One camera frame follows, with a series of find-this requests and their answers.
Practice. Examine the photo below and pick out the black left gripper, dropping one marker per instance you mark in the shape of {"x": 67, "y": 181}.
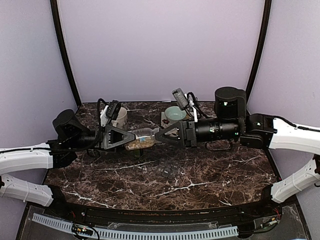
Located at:
{"x": 105, "y": 134}

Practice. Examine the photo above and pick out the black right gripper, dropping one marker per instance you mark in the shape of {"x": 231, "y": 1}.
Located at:
{"x": 189, "y": 138}

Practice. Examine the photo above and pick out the clear pill bottle green label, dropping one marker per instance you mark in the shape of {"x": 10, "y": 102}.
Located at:
{"x": 144, "y": 138}

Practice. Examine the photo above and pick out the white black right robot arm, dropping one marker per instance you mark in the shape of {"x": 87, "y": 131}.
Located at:
{"x": 258, "y": 131}

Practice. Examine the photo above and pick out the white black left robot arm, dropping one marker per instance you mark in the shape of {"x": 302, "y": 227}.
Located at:
{"x": 72, "y": 137}

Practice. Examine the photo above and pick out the square floral ceramic plate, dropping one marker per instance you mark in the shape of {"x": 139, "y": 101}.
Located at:
{"x": 164, "y": 121}

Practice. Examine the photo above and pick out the white floral ceramic mug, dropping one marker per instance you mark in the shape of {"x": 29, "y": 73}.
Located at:
{"x": 121, "y": 121}

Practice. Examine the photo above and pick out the light green ceramic bowl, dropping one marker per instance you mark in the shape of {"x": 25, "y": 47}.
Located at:
{"x": 174, "y": 114}

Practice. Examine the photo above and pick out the green labelled supplement bottle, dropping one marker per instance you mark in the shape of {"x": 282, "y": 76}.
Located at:
{"x": 138, "y": 153}

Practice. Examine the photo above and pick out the white slotted cable duct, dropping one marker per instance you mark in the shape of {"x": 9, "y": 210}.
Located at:
{"x": 121, "y": 231}

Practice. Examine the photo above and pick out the black left frame post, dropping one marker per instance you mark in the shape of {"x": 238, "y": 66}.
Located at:
{"x": 63, "y": 51}

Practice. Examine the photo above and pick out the black frame post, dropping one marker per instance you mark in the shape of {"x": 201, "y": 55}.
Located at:
{"x": 259, "y": 47}
{"x": 63, "y": 51}

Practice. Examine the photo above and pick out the black right frame post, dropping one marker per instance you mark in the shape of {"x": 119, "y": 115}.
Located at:
{"x": 259, "y": 47}

